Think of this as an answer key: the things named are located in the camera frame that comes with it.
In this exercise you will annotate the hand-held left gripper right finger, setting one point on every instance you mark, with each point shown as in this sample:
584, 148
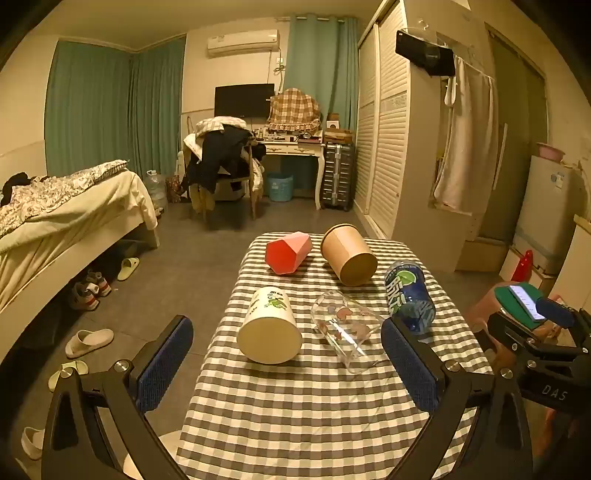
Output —
411, 364

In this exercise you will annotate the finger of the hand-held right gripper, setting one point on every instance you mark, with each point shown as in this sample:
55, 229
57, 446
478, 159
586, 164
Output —
556, 313
517, 337

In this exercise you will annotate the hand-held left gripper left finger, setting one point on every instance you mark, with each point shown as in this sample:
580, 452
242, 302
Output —
161, 364

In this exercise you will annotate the clear glass cup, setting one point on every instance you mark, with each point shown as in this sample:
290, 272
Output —
344, 323

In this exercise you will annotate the white cup with green print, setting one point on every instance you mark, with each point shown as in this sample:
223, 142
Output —
270, 332

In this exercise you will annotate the brown paper cup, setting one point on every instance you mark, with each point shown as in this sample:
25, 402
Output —
351, 258

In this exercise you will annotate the red faceted cup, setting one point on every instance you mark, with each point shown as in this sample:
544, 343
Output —
287, 256

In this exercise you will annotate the green book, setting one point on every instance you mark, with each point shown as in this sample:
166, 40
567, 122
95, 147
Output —
505, 302

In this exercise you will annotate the pink plastic stool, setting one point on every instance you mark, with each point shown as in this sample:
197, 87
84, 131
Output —
480, 316

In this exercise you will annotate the blue drink can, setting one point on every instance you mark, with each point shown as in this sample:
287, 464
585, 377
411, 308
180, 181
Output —
408, 295

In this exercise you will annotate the white slipper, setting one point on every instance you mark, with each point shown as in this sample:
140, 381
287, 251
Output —
33, 443
64, 371
87, 342

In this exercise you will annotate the small white fridge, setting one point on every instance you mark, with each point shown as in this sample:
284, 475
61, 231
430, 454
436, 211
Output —
545, 212

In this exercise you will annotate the cream slipper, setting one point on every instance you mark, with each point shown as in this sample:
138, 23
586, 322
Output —
128, 268

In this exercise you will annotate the sneaker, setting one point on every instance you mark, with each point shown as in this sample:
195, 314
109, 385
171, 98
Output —
84, 297
99, 284

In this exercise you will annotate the grey checkered tablecloth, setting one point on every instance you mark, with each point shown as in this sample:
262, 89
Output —
300, 415

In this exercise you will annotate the bed with cream sheet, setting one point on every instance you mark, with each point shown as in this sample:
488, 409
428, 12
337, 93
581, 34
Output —
69, 240

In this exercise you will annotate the pink basin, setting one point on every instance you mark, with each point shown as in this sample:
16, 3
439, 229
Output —
550, 151

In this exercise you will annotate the large water jug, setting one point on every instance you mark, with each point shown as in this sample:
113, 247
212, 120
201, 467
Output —
156, 189

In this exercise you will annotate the patterned bag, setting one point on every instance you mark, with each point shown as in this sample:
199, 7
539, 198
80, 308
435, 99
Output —
174, 189

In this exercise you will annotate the grey door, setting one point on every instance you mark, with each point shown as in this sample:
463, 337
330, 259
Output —
517, 138

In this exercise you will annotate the white hanging towel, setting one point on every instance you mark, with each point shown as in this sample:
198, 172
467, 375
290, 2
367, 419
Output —
466, 138

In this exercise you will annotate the floral quilt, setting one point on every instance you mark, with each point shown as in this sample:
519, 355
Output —
55, 194

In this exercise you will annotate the wooden chair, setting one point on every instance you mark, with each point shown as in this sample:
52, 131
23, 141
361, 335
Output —
251, 184

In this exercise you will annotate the grey suitcase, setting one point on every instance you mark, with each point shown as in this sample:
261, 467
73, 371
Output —
337, 175

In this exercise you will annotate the blue waste bin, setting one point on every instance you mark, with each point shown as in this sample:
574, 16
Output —
280, 188

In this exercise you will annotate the dark jacket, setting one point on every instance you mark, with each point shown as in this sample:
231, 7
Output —
221, 157

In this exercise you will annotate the white wardrobe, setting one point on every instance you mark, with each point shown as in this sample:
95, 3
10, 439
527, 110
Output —
392, 138

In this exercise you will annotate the dark clothing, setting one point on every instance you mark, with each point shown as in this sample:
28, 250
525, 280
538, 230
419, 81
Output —
14, 184

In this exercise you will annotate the cardboard box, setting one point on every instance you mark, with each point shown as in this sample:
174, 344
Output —
339, 136

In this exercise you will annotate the white plaid blanket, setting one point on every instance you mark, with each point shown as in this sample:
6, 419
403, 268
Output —
212, 125

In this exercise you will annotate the white desk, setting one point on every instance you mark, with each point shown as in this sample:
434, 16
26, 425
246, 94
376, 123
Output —
291, 148

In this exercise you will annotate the green curtain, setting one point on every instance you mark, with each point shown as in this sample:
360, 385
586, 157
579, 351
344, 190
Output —
157, 106
87, 110
323, 60

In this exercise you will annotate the black television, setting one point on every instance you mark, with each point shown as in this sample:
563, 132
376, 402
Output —
242, 100

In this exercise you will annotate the plaid cloth cover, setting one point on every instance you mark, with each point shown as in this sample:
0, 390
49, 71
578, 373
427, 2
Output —
293, 110

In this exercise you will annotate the white air conditioner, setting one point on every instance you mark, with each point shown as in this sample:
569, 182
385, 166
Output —
242, 42

